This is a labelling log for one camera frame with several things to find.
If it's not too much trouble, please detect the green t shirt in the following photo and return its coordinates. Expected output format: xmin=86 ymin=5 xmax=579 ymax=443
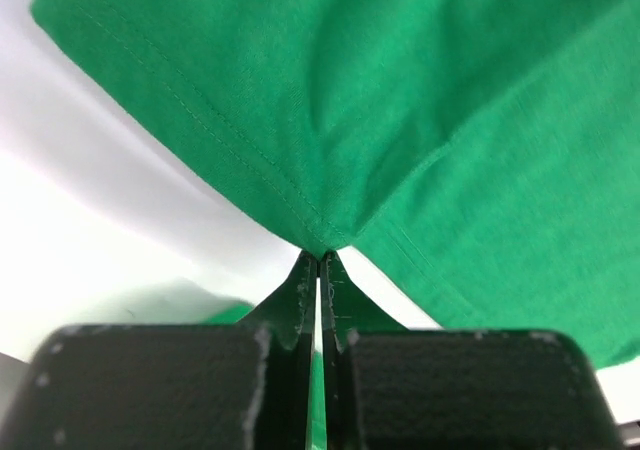
xmin=31 ymin=0 xmax=639 ymax=368

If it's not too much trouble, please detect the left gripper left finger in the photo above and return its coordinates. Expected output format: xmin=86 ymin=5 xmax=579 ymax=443
xmin=1 ymin=253 xmax=318 ymax=449

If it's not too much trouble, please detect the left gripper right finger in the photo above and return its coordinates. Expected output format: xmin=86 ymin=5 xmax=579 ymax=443
xmin=319 ymin=252 xmax=624 ymax=449

